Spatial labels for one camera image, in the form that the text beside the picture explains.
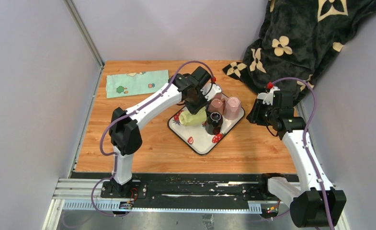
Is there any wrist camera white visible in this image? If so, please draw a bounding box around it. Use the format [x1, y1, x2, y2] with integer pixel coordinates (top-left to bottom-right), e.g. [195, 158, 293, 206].
[257, 88, 280, 105]
[201, 82, 222, 99]

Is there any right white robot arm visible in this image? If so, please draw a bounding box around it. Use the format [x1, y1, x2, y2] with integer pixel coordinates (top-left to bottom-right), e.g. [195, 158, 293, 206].
[247, 87, 347, 228]

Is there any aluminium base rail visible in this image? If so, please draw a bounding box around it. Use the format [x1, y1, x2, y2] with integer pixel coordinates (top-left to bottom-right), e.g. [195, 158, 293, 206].
[43, 172, 285, 230]

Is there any black glossy mug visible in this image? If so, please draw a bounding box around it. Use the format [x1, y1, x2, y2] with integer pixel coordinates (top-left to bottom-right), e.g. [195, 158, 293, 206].
[205, 112, 223, 135]

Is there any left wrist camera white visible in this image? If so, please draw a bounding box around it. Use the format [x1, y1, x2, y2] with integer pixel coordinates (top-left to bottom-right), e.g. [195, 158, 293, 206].
[201, 82, 222, 99]

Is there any dusty pink faceted mug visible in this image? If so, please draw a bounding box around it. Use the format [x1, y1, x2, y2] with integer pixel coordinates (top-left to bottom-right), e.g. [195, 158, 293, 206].
[207, 98, 225, 115]

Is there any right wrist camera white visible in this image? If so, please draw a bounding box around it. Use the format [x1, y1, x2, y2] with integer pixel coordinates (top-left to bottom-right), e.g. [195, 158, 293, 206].
[257, 88, 280, 105]

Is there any mint green printed cloth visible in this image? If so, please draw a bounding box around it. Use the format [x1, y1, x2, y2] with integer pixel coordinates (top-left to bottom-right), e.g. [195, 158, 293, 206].
[106, 70, 169, 99]

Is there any light pink faceted mug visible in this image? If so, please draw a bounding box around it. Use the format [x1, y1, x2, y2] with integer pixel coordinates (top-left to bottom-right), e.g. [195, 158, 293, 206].
[223, 97, 241, 120]

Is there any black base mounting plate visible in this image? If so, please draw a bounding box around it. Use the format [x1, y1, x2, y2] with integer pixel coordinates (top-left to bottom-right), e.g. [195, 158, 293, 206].
[94, 172, 290, 211]

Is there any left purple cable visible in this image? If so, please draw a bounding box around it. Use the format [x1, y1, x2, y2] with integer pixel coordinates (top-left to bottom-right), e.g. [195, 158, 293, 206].
[91, 60, 216, 218]

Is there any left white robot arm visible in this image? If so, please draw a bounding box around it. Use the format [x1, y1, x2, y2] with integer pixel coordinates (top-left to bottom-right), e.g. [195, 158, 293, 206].
[99, 66, 215, 200]

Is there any yellow-green faceted mug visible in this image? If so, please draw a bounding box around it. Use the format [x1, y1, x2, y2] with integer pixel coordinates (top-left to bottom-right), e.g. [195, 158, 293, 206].
[179, 107, 207, 127]

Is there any black floral plush blanket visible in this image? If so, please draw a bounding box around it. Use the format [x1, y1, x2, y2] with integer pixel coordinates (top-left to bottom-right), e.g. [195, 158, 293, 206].
[223, 0, 376, 104]

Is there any aluminium frame post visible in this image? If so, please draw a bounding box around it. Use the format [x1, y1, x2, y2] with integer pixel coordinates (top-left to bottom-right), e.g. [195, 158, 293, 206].
[63, 0, 105, 69]

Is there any strawberry print white tray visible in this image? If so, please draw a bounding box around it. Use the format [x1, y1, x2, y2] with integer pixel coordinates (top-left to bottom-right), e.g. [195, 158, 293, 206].
[168, 93, 245, 155]

